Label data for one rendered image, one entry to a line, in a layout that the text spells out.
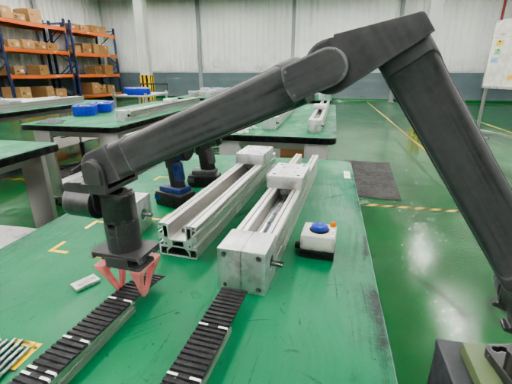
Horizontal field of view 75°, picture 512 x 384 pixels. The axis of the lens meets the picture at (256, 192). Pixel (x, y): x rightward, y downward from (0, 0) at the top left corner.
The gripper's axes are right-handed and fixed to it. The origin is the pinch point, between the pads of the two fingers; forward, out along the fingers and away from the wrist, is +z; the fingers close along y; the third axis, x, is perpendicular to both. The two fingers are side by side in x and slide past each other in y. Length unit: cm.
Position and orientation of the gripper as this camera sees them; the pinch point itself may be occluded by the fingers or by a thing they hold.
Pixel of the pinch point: (132, 289)
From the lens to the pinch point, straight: 70.6
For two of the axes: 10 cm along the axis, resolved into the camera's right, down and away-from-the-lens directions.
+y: -9.6, -0.8, 2.7
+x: -2.8, 3.2, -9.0
